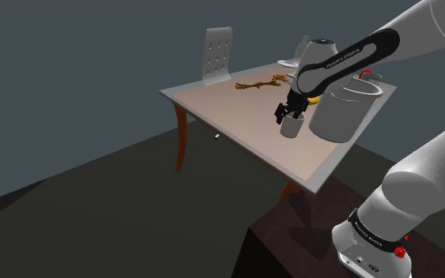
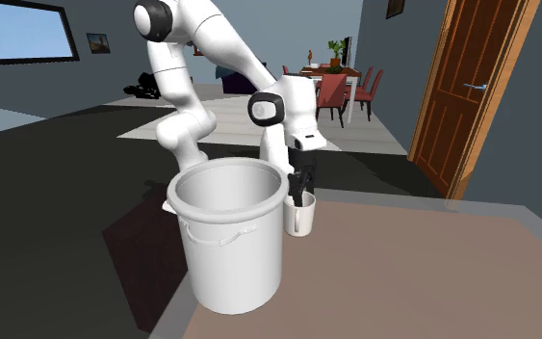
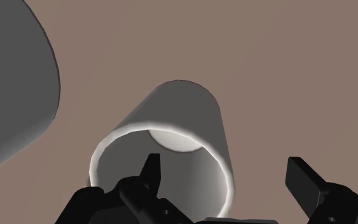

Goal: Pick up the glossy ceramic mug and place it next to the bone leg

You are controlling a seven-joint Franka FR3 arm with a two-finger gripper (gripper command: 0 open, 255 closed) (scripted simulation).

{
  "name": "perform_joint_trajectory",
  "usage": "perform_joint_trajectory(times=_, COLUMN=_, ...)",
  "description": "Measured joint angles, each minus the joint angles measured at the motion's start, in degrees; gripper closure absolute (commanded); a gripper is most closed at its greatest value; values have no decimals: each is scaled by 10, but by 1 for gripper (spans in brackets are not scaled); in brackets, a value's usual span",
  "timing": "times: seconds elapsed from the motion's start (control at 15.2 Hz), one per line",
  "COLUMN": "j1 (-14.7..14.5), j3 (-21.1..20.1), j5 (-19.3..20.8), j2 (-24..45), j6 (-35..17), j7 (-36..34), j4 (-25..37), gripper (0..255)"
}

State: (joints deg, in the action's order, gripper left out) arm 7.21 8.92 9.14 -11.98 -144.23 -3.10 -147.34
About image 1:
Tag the dark robot stand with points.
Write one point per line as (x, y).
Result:
(283, 250)

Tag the small white object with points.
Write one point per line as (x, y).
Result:
(216, 136)

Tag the small grey cup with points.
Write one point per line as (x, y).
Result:
(291, 128)

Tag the brown branch-shaped object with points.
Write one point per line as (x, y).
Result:
(258, 84)

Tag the table with brown legs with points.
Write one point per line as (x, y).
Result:
(241, 115)

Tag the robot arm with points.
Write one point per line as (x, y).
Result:
(418, 181)

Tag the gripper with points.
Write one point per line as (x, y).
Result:
(296, 102)

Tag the yellow banana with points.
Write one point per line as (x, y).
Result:
(314, 101)

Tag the large grey pot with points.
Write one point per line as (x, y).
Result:
(336, 115)

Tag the grey chair with holed back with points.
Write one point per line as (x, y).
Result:
(217, 73)

